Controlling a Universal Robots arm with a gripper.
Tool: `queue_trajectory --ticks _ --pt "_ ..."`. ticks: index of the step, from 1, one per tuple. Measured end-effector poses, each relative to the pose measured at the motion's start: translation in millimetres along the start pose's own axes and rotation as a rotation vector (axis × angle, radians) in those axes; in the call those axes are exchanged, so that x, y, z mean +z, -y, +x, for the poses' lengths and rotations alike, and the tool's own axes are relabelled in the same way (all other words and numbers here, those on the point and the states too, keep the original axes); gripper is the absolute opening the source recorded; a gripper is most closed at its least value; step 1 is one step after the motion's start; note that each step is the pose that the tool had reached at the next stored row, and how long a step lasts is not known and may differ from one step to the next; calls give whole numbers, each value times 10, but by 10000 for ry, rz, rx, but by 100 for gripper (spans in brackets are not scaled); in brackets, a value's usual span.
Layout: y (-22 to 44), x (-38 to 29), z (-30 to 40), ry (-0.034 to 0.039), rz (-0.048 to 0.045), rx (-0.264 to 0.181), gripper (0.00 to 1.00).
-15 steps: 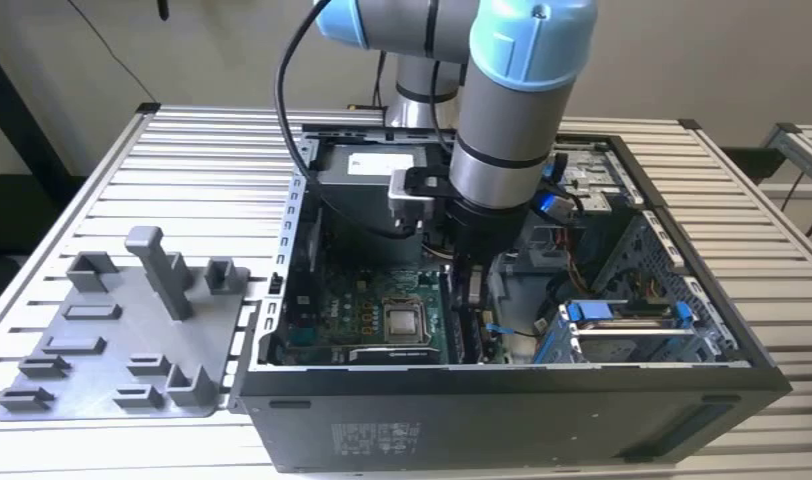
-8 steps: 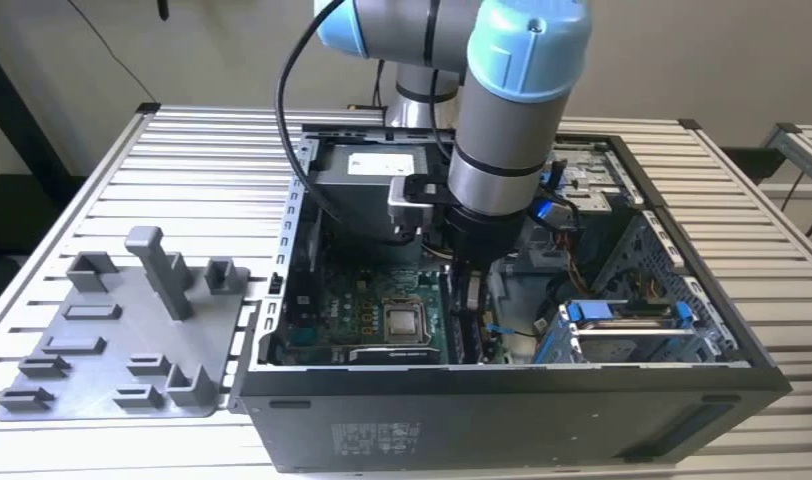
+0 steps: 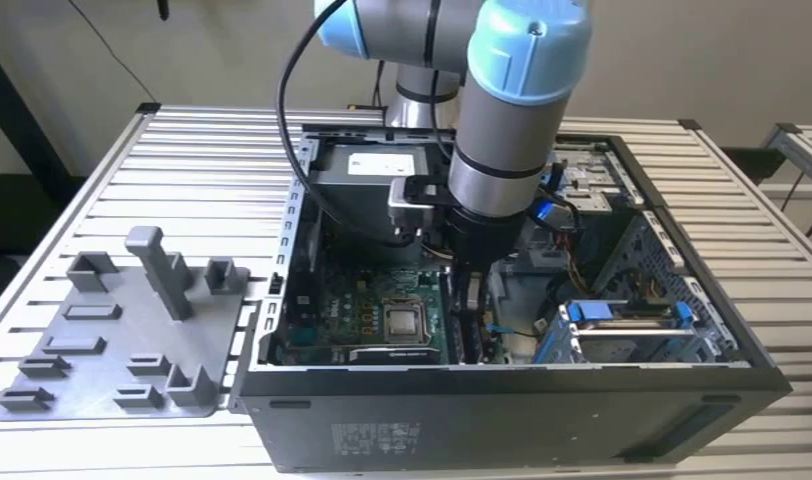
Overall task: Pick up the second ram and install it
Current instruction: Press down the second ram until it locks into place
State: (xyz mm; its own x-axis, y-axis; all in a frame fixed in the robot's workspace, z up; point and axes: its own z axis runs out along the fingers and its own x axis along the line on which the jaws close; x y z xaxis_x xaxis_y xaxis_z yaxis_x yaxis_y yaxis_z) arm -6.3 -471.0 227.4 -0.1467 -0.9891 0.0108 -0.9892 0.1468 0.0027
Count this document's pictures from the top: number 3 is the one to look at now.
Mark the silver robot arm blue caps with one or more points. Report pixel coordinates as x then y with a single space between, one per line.
506 130

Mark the black RAM slot bank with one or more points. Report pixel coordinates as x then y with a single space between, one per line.
452 330

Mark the CPU socket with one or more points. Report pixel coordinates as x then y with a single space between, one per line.
406 302

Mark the metal drive cage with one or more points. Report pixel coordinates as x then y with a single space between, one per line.
589 200

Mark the silver CPU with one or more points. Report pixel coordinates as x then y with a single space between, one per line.
406 326

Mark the blue disk carrier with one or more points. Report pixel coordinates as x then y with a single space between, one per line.
593 311

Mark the grey power supply unit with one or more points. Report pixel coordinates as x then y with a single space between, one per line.
349 187

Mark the green motherboard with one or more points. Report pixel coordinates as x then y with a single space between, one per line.
346 295

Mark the black graphics card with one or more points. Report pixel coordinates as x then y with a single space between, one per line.
393 356

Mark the silver hard disk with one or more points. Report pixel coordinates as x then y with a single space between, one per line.
620 345

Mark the teal board connector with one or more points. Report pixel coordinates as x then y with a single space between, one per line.
302 336

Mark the black PC case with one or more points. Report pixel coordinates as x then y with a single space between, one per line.
446 430

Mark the black table corner cap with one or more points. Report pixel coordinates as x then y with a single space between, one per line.
149 107
690 124

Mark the metal disk bay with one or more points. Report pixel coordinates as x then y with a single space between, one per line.
702 345

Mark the black box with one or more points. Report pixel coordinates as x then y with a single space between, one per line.
753 162

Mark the aluminium side table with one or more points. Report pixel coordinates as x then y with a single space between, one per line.
800 145

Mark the grey plastic parts rack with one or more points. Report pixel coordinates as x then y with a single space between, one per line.
113 320

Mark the black hanging tool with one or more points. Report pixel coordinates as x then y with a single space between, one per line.
162 9

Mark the black desk leg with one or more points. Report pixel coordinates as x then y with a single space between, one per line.
19 110

